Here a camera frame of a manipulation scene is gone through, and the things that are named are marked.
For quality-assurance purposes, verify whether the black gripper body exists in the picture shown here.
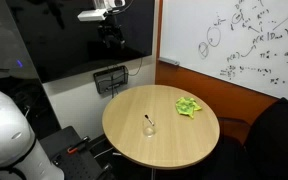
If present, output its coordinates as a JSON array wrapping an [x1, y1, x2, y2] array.
[[98, 15, 125, 48]]

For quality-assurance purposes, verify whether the black marker pen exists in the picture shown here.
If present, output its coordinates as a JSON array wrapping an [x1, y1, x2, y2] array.
[[145, 115, 155, 126]]

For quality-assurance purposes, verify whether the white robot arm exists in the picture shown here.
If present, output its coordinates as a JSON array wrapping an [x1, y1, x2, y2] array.
[[0, 0, 117, 180]]

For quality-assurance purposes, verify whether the colorless clear cup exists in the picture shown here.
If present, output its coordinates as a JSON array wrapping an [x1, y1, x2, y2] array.
[[143, 124, 156, 137]]

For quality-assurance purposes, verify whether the yellow green cloth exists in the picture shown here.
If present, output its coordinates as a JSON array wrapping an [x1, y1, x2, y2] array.
[[175, 97, 202, 119]]

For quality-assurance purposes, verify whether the round wooden table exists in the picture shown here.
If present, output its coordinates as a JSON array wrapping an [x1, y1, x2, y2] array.
[[102, 85, 220, 170]]

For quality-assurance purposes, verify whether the white whiteboard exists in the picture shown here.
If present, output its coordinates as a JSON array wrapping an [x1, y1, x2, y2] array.
[[160, 0, 288, 99]]

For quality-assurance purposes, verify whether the black office chair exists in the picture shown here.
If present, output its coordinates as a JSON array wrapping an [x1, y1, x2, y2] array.
[[209, 98, 288, 180]]

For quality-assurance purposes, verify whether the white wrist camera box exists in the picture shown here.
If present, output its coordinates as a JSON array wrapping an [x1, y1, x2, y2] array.
[[78, 9, 106, 21]]

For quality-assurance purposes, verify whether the black wire wall basket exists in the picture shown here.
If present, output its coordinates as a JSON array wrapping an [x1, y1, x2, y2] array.
[[93, 66, 128, 94]]

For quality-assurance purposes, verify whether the black wall monitor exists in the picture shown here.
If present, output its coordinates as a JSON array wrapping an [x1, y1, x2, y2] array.
[[6, 0, 155, 83]]

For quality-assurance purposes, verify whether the orange handled black clamp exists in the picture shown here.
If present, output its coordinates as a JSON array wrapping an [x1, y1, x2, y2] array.
[[67, 136, 90, 154]]

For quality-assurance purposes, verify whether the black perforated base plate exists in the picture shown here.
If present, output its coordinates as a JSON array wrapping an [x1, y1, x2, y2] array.
[[40, 126, 116, 180]]

